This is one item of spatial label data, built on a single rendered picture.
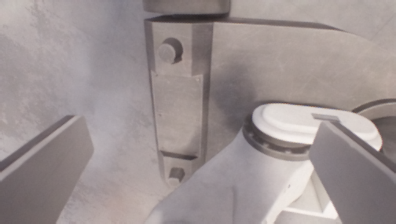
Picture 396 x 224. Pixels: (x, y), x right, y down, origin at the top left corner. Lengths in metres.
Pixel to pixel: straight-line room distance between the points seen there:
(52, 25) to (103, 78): 0.24
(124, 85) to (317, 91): 0.61
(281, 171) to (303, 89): 0.22
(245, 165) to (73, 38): 0.71
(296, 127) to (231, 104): 0.19
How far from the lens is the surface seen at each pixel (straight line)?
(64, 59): 0.90
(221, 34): 0.45
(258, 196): 0.29
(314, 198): 0.50
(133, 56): 0.73
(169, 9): 0.44
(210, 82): 0.48
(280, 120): 0.36
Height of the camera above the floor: 0.61
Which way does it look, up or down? 58 degrees down
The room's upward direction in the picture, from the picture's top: 157 degrees counter-clockwise
